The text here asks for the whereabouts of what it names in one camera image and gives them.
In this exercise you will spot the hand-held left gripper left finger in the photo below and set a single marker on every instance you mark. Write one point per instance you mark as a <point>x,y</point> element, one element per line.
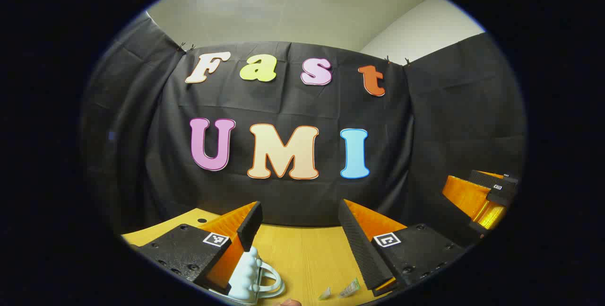
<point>249,228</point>

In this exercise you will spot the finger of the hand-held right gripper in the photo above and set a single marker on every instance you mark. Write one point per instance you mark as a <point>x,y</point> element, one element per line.
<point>489,179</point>

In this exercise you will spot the black backdrop cloth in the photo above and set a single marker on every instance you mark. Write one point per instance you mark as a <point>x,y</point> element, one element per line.
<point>283,102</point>

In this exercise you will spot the small silver sachet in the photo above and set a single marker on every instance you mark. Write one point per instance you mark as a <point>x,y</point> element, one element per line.
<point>324,294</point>

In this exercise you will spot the pale green sachet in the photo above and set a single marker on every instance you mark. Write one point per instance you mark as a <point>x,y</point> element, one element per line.
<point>350,288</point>

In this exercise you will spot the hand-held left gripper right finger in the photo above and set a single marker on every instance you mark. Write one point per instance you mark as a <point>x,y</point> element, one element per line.
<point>361,249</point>

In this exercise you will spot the pale blue suitcase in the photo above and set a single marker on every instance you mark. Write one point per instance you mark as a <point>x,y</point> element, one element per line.
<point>246,273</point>

